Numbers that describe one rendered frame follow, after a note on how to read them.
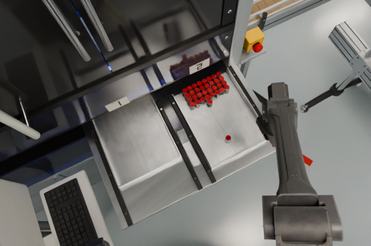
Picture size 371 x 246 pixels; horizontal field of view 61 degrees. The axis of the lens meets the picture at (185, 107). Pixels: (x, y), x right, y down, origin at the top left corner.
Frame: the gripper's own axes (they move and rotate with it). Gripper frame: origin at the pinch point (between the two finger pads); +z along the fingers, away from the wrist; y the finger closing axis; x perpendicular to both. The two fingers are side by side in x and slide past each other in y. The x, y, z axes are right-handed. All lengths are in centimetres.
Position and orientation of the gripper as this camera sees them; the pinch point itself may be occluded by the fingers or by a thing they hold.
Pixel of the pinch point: (268, 134)
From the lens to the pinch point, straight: 107.2
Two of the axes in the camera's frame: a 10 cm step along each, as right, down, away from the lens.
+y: -4.3, -8.4, 3.3
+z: 0.4, 3.4, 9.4
